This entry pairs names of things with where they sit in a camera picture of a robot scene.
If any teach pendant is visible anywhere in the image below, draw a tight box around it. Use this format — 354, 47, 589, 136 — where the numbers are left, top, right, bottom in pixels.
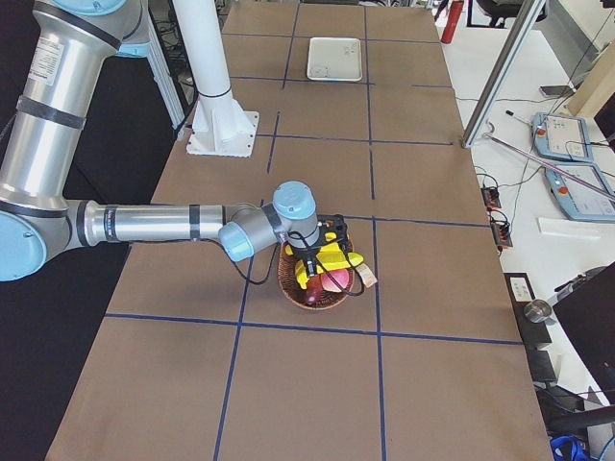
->
531, 112, 593, 162
545, 162, 614, 223

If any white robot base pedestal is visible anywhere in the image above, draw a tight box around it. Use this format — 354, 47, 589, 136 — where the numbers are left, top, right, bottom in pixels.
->
174, 1, 259, 158

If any red apple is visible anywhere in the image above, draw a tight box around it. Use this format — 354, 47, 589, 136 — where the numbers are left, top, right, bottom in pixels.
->
320, 269, 350, 293

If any far teach pendant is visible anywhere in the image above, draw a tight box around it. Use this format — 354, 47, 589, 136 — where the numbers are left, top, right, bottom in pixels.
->
531, 112, 593, 162

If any red fire extinguisher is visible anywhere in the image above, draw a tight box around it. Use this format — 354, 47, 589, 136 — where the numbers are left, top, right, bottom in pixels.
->
441, 0, 465, 44

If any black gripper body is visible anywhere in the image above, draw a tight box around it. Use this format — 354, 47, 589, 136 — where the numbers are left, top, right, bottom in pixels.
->
293, 243, 327, 277

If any near teach pendant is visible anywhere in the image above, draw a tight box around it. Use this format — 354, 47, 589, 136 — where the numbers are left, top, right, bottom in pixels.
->
545, 162, 614, 223

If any aluminium frame post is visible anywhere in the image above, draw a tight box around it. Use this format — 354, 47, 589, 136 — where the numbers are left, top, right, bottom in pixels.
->
461, 0, 547, 148

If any paper basket tag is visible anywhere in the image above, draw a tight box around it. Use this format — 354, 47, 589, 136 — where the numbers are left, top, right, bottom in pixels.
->
356, 263, 378, 288

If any steel cup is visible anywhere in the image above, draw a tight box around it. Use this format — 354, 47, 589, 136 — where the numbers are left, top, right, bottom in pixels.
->
523, 299, 556, 326

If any brown wicker basket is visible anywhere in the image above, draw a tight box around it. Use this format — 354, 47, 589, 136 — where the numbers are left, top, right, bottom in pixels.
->
278, 242, 361, 310

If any white bear tray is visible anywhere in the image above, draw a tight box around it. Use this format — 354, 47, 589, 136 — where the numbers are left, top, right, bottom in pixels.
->
307, 36, 362, 83

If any black marker pen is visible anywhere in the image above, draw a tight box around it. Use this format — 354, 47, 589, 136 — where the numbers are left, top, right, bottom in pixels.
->
504, 110, 533, 129

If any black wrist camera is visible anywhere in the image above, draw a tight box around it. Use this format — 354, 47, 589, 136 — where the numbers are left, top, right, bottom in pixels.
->
317, 214, 350, 252

